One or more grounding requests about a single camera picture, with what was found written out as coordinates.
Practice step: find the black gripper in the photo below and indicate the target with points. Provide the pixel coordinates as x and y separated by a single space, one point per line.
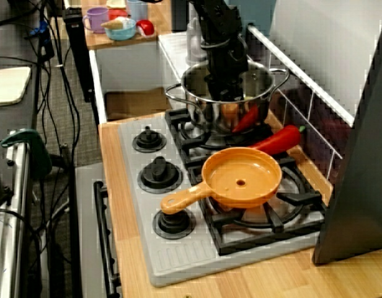
225 63

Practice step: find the stainless steel pot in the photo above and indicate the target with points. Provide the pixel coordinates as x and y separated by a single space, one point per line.
209 115

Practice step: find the orange toy frying pan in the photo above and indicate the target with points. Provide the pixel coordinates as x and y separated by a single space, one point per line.
240 183

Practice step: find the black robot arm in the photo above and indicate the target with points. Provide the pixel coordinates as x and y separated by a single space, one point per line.
219 21

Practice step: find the grey toy faucet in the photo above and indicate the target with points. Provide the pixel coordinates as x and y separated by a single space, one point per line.
194 46

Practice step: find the black burner grate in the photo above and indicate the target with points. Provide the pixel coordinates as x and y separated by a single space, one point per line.
191 146
262 239

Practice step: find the red toy chili pepper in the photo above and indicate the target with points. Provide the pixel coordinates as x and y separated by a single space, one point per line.
282 139

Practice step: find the white backsplash ledge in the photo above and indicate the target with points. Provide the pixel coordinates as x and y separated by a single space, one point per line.
302 74

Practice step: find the teal toy cabinet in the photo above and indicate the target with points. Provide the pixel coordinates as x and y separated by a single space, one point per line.
259 12

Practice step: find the black stove knob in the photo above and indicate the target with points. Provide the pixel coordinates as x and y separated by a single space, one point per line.
149 139
174 225
160 174

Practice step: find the red and white toy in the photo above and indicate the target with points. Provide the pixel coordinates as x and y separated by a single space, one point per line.
146 27

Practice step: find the white toy sink basin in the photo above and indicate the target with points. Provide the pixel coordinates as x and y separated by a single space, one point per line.
126 68

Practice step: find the dark tile backsplash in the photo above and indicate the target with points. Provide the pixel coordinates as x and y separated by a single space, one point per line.
321 124

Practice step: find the blue toy bowl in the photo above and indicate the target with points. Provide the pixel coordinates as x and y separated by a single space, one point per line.
122 32

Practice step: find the light blue toy cup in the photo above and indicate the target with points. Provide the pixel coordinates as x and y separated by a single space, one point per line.
137 10

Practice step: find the toy ice cream cone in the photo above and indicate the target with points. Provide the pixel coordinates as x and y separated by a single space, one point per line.
112 24

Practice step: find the red toy bowl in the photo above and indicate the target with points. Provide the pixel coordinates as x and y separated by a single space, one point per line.
116 14

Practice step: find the wooden shelf board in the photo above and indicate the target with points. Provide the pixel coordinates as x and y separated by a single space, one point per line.
95 42

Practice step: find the cream toy plate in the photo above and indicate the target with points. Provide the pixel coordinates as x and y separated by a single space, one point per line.
116 3

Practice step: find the purple toy cup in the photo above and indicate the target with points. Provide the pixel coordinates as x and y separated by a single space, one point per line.
96 18

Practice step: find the dark grey side panel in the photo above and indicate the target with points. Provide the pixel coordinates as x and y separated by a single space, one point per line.
361 186

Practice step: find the grey stove top plate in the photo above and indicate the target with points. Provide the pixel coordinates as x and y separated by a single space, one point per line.
178 257

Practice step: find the white oven door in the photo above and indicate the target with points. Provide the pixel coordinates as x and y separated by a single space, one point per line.
87 217

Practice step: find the green clamp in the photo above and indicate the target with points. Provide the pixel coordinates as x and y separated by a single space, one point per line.
39 149

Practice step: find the black metal leg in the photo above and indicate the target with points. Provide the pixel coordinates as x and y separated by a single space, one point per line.
75 232

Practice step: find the white flat board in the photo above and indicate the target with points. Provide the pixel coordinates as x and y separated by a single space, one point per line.
8 85

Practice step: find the black upright post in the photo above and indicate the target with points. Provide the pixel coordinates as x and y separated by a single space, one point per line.
79 52

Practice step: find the aluminium frame rail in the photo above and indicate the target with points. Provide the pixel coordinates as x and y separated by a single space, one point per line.
11 217

